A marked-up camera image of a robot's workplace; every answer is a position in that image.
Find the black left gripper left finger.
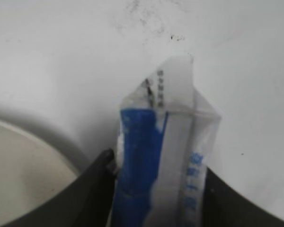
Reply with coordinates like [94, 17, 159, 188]
[6, 149, 115, 227]

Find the white blue milk carton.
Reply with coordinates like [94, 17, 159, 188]
[110, 56, 221, 227]

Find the beige round plate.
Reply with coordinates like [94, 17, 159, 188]
[0, 121, 79, 226]

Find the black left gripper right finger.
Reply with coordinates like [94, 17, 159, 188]
[201, 168, 284, 227]

